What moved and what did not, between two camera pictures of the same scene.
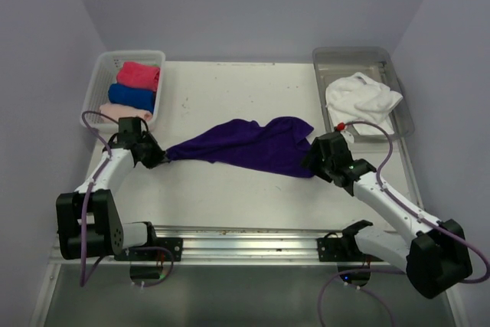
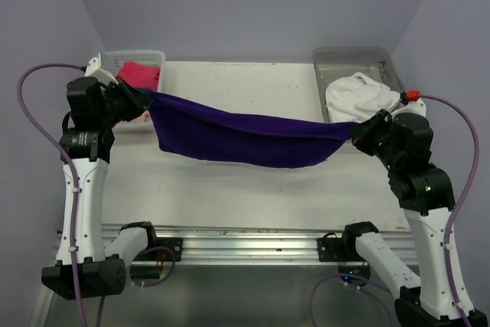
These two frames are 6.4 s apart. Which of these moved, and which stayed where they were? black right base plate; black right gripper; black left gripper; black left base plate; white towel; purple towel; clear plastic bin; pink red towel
Moved: purple towel; black right gripper; black left gripper
Stayed: clear plastic bin; white towel; pink red towel; black right base plate; black left base plate
